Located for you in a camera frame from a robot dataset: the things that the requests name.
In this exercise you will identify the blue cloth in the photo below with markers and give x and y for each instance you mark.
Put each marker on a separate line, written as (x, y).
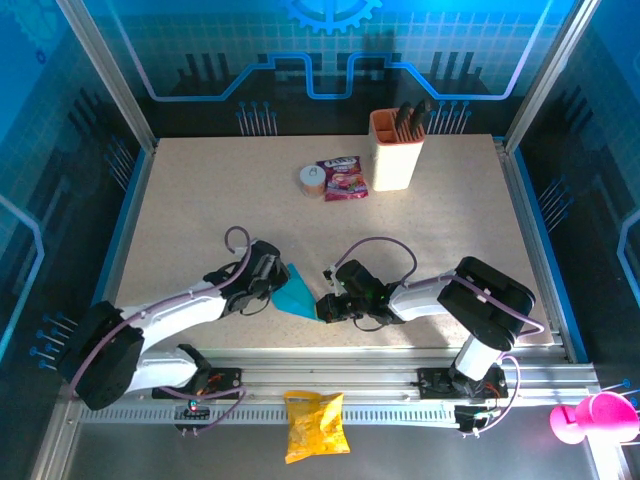
(295, 295)

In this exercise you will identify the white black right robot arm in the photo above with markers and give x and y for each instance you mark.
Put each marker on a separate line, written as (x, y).
(490, 300)

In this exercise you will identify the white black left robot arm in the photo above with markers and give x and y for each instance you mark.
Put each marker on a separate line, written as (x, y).
(180, 312)

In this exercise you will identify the orange can with white lid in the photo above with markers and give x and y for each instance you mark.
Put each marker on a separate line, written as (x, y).
(312, 182)

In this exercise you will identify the purple snack bag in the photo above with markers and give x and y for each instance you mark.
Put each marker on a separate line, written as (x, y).
(345, 177)

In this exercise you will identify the yellow chips bag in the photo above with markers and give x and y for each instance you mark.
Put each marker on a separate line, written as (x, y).
(315, 430)

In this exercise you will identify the small black controller board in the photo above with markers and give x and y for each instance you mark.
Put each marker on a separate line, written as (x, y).
(475, 417)
(192, 412)

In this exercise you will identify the cream knife block orange top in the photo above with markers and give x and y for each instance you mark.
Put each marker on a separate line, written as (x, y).
(395, 165)

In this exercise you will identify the pink plastic cup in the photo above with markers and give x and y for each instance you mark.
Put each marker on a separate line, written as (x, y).
(600, 415)

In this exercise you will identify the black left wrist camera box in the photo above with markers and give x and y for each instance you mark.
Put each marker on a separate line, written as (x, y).
(265, 260)

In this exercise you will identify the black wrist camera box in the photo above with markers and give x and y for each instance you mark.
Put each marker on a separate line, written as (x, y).
(265, 260)
(357, 280)

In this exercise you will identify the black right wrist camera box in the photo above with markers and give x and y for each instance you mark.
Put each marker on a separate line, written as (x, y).
(357, 280)

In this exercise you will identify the aluminium mounting rail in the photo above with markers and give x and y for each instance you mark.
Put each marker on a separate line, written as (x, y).
(325, 372)

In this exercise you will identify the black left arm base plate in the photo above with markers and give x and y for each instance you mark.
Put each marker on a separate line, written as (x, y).
(225, 380)

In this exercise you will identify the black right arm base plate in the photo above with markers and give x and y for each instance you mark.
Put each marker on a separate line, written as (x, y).
(435, 382)

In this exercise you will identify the aluminium side rail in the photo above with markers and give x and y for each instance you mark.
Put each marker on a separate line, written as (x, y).
(125, 240)
(530, 225)

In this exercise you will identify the aluminium frame post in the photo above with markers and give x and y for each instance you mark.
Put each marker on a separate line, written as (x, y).
(107, 75)
(550, 75)

